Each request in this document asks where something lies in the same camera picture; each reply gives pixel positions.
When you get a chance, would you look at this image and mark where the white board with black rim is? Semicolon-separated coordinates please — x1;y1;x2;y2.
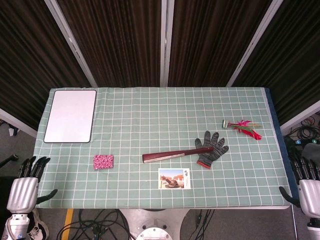
43;89;98;144

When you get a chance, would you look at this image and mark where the grey partition post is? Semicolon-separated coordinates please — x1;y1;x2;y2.
225;0;285;88
159;0;175;88
279;99;320;136
0;107;39;139
44;0;99;88

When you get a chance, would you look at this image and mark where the dark red folded fan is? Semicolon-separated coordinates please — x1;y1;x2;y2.
142;146;215;164

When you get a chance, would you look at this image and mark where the red feather shuttlecock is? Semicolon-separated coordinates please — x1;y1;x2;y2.
221;119;263;141

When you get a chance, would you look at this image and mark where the green white grid tablecloth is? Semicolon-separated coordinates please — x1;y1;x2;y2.
35;86;292;210

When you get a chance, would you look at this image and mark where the dark blue under cloth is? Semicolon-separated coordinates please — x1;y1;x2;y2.
264;87;299;204

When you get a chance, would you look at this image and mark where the photo postcard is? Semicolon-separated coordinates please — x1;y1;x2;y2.
158;167;192;190

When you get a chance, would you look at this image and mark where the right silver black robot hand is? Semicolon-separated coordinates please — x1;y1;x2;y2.
279;156;320;217

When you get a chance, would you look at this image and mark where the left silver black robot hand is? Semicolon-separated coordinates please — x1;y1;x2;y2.
6;156;59;214

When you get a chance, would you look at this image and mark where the brown ribbed partition panel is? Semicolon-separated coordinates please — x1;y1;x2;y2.
167;0;274;88
55;0;162;88
0;0;92;131
233;0;320;126

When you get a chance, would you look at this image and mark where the silver table pedestal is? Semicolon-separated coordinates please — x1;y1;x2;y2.
118;208;191;240

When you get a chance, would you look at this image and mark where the grey striped knit work glove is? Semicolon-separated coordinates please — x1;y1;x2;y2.
194;130;230;169

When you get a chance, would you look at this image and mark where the black device with lit buttons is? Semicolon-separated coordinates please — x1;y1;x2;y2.
293;138;320;147

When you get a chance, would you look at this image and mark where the black office chair base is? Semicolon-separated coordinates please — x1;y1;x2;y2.
0;154;20;169

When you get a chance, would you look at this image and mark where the pink patterned rectangular block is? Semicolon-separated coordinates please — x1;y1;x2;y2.
93;154;115;171

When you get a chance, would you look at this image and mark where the black cable bundle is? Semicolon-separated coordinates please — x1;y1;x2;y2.
282;111;320;146
193;209;216;240
56;208;131;240

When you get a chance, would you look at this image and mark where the white sneaker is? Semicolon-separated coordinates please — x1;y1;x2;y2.
26;208;50;240

